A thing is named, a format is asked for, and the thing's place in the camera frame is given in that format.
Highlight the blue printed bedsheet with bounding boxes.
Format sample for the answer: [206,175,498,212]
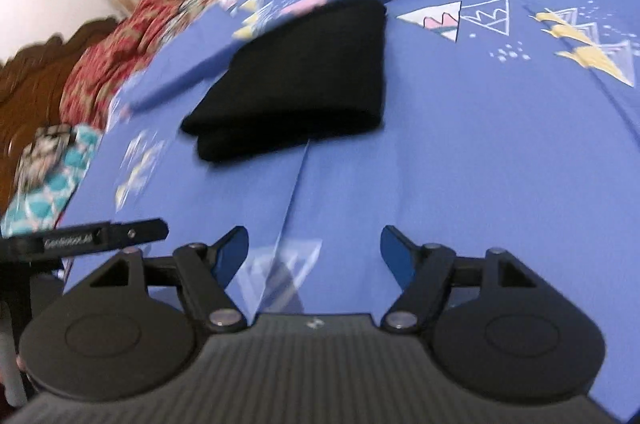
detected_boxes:
[59,0,640,422]

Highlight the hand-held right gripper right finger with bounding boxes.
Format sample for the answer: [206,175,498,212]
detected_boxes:
[380,225,542,333]

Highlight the brown wooden headboard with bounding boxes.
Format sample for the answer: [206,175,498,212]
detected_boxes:
[0,16,122,217]

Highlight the teal patterned pillow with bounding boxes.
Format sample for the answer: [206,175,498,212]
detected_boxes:
[0,124,105,241]

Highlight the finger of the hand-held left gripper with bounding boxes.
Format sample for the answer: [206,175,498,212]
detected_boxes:
[107,218,170,251]

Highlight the red floral blanket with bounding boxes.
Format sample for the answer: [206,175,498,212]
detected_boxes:
[64,0,416,132]

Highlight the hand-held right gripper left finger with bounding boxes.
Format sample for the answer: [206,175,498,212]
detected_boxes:
[89,226,250,334]

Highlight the black pants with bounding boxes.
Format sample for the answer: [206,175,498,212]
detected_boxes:
[180,0,389,165]

